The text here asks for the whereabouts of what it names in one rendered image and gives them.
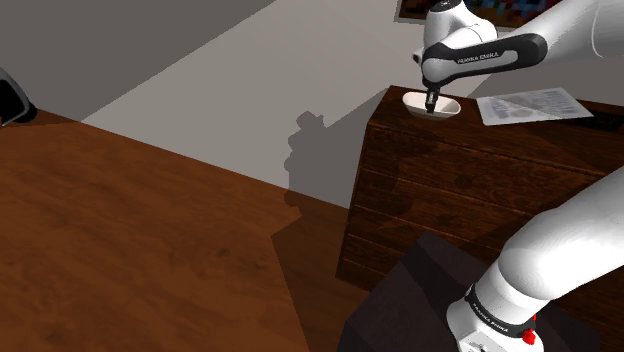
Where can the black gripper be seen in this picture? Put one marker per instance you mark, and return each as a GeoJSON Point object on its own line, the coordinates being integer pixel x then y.
{"type": "Point", "coordinates": [431, 101]}

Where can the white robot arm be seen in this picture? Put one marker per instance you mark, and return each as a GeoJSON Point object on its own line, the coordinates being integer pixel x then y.
{"type": "Point", "coordinates": [560, 244]}

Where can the white oval bowl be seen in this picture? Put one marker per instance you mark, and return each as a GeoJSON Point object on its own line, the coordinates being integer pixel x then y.
{"type": "Point", "coordinates": [446, 106]}

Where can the dark wooden chest of drawers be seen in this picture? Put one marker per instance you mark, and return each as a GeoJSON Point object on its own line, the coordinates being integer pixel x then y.
{"type": "Point", "coordinates": [463, 170]}

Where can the white printed paper sheet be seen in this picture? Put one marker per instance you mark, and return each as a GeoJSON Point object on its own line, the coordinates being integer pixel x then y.
{"type": "Point", "coordinates": [531, 105]}

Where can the dark robot stand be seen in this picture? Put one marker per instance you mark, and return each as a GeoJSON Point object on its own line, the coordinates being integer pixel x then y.
{"type": "Point", "coordinates": [414, 302]}

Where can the black object with grey rim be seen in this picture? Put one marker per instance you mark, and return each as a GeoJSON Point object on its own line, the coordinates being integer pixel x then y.
{"type": "Point", "coordinates": [12, 105]}

